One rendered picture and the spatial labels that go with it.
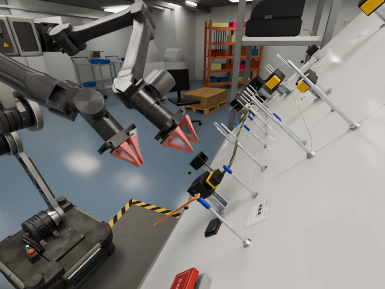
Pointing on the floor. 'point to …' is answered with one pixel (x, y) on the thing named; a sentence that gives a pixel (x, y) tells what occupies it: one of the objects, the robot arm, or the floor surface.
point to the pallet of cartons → (207, 99)
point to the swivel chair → (183, 84)
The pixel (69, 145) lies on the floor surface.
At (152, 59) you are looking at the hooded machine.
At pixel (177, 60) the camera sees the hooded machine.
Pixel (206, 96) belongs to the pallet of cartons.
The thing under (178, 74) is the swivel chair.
